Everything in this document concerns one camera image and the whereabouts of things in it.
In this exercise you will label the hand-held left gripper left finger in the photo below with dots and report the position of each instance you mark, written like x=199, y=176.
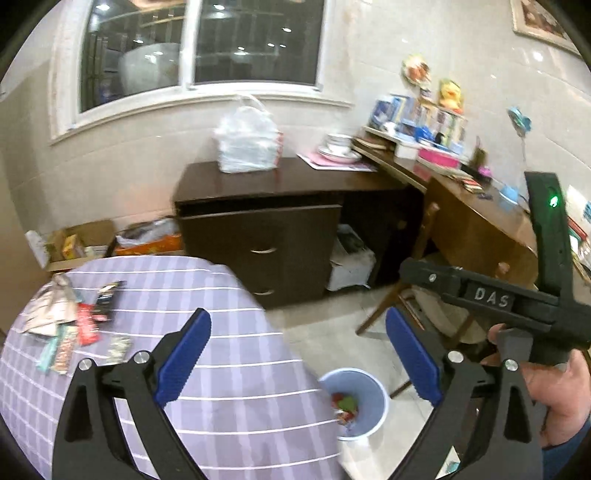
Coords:
x=184, y=357

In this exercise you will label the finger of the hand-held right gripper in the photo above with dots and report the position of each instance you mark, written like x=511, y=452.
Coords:
x=429, y=277

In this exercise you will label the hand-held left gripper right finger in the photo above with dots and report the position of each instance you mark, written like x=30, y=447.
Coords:
x=413, y=360

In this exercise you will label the white waste bin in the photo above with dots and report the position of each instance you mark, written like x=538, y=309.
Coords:
x=369, y=397

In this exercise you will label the red green wrapper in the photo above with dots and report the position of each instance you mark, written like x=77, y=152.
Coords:
x=346, y=408

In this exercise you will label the person's right forearm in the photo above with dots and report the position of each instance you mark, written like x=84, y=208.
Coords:
x=561, y=446

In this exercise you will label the person's right hand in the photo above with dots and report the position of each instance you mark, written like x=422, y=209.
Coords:
x=565, y=397

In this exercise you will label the wooden chair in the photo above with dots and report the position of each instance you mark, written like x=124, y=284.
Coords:
x=455, y=318

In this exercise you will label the checked purple tablecloth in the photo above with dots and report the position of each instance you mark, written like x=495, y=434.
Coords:
x=240, y=350

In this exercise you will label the green clear wrapper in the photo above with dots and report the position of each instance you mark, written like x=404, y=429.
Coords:
x=120, y=349

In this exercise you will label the wooden desk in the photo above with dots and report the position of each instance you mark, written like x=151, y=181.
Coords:
x=480, y=226

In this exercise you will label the small blue desk object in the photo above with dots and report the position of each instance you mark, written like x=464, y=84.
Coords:
x=508, y=194

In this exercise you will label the white box of papers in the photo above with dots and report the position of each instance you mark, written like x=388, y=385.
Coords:
x=351, y=263

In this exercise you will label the dark snack packet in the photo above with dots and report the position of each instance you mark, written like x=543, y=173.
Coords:
x=110, y=293

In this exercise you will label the red snack packet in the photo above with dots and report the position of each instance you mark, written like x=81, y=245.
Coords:
x=90, y=323

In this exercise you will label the pink flat box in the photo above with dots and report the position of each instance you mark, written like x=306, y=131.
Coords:
x=438, y=158

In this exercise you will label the orange cardboard box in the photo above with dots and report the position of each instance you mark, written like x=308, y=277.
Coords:
x=152, y=242

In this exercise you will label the brown printed wrapper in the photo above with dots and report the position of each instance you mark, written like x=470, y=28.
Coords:
x=64, y=357

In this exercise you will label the blue white tube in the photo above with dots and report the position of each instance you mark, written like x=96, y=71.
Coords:
x=48, y=355

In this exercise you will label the dark wooden cabinet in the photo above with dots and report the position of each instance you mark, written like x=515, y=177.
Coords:
x=258, y=240

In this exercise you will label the small blue fan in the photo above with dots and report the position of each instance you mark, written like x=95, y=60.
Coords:
x=519, y=119

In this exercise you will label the red cardboard carton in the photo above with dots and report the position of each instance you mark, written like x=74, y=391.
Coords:
x=92, y=233

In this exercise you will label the small yellow box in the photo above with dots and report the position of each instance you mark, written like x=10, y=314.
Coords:
x=73, y=247

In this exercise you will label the pink mat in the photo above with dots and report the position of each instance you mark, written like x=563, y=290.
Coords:
x=314, y=162

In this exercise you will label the white bowl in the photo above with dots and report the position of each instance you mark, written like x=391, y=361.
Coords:
x=340, y=141

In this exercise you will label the row of books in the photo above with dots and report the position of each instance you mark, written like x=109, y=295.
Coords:
x=392, y=113

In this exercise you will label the yellow duck toy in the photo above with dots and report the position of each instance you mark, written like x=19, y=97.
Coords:
x=450, y=94

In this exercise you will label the white plastic bag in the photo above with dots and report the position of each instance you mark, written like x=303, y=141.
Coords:
x=247, y=143

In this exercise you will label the white sliding window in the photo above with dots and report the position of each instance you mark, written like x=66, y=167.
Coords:
x=184, y=46

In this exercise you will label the round cartoon wall decoration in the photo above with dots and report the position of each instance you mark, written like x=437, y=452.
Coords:
x=416, y=69

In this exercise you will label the framed wall picture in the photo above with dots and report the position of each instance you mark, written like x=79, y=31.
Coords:
x=540, y=21

